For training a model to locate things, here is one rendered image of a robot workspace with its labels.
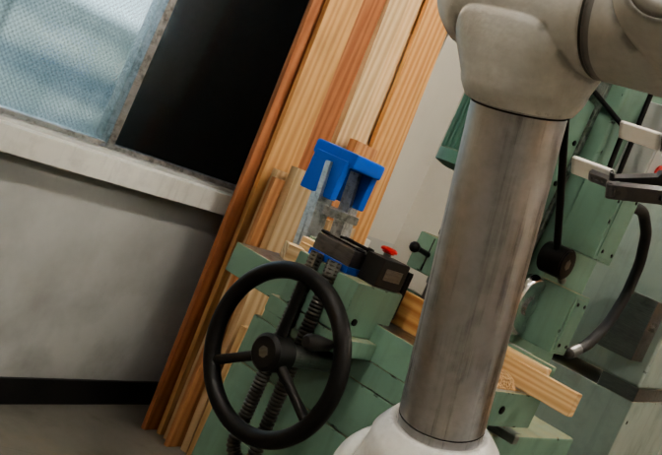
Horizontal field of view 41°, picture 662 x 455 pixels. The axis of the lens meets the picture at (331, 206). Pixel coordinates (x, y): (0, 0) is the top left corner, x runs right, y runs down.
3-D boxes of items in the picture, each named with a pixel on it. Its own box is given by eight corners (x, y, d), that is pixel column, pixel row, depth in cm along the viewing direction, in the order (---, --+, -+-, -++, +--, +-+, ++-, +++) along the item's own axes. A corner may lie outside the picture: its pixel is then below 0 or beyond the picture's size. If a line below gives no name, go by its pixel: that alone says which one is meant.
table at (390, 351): (188, 260, 164) (201, 230, 164) (291, 285, 188) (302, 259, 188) (441, 424, 126) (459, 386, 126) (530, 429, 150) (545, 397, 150)
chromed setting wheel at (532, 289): (489, 327, 161) (517, 265, 161) (517, 334, 171) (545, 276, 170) (502, 334, 159) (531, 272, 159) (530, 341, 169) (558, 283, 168)
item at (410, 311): (344, 294, 163) (358, 264, 163) (350, 296, 165) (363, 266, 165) (440, 352, 149) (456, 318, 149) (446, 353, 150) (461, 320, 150)
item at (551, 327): (508, 331, 168) (535, 274, 167) (524, 335, 173) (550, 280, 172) (551, 354, 162) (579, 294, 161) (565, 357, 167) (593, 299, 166)
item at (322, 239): (307, 252, 149) (320, 223, 149) (345, 263, 158) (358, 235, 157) (363, 284, 141) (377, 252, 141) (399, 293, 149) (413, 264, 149)
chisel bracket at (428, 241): (401, 272, 161) (421, 229, 160) (439, 284, 172) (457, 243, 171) (432, 289, 156) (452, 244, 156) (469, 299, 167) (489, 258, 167)
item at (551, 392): (293, 258, 182) (300, 240, 182) (298, 260, 183) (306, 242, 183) (567, 417, 141) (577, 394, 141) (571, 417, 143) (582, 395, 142)
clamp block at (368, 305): (276, 296, 150) (297, 248, 149) (323, 306, 160) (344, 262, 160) (338, 335, 140) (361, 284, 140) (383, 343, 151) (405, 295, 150)
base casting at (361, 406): (232, 355, 165) (252, 311, 165) (395, 376, 210) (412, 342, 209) (414, 487, 137) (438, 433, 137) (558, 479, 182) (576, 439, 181)
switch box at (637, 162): (611, 173, 175) (645, 99, 174) (628, 185, 183) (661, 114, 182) (639, 184, 171) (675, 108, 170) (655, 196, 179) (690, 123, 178)
